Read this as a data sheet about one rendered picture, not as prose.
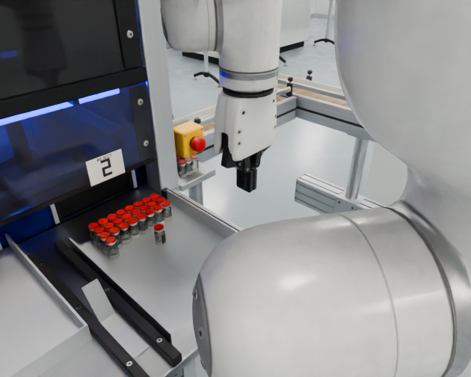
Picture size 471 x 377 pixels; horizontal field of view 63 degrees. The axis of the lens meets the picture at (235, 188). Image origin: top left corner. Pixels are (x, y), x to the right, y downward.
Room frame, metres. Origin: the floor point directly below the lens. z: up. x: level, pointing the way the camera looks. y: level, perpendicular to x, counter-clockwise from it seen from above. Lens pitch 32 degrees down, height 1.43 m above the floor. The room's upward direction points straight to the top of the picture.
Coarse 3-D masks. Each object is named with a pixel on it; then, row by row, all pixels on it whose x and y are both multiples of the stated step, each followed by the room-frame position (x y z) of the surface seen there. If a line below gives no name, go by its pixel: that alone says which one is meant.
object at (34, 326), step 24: (0, 264) 0.58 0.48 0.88; (24, 264) 0.58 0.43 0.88; (0, 288) 0.51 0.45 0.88; (24, 288) 0.51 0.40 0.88; (48, 288) 0.50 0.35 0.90; (0, 312) 0.46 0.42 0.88; (24, 312) 0.46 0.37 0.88; (48, 312) 0.46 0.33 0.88; (72, 312) 0.43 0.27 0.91; (0, 336) 0.41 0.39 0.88; (24, 336) 0.41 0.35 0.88; (48, 336) 0.41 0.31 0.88; (72, 336) 0.38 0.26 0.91; (0, 360) 0.36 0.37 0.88; (24, 360) 0.36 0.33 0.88; (48, 360) 0.35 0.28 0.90
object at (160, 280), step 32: (192, 224) 0.71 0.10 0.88; (224, 224) 0.67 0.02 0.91; (96, 256) 0.60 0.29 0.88; (128, 256) 0.60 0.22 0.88; (160, 256) 0.60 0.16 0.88; (192, 256) 0.60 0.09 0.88; (128, 288) 0.51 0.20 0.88; (160, 288) 0.51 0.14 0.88; (192, 288) 0.51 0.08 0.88; (160, 320) 0.44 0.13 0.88; (192, 320) 0.42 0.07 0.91
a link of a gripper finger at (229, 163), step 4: (224, 144) 0.52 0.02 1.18; (224, 148) 0.52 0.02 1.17; (228, 148) 0.51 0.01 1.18; (224, 152) 0.52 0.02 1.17; (228, 152) 0.51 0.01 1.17; (224, 156) 0.51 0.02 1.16; (228, 156) 0.51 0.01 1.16; (224, 160) 0.51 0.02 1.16; (228, 160) 0.51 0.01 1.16; (232, 160) 0.52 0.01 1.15; (224, 164) 0.51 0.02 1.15; (228, 164) 0.51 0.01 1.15; (232, 164) 0.52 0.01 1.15
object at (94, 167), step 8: (112, 152) 0.75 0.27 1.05; (120, 152) 0.76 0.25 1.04; (96, 160) 0.72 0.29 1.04; (112, 160) 0.75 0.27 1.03; (120, 160) 0.76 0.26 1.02; (88, 168) 0.71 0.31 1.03; (96, 168) 0.72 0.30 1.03; (112, 168) 0.74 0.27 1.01; (120, 168) 0.76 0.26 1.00; (96, 176) 0.72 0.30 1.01; (112, 176) 0.74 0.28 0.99
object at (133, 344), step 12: (84, 288) 0.46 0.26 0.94; (96, 288) 0.47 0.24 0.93; (96, 300) 0.46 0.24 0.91; (108, 300) 0.47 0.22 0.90; (96, 312) 0.44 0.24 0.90; (108, 312) 0.45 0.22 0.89; (108, 324) 0.43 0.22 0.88; (120, 324) 0.43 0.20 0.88; (120, 336) 0.41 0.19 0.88; (132, 336) 0.41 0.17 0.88; (132, 348) 0.39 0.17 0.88; (144, 348) 0.39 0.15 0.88
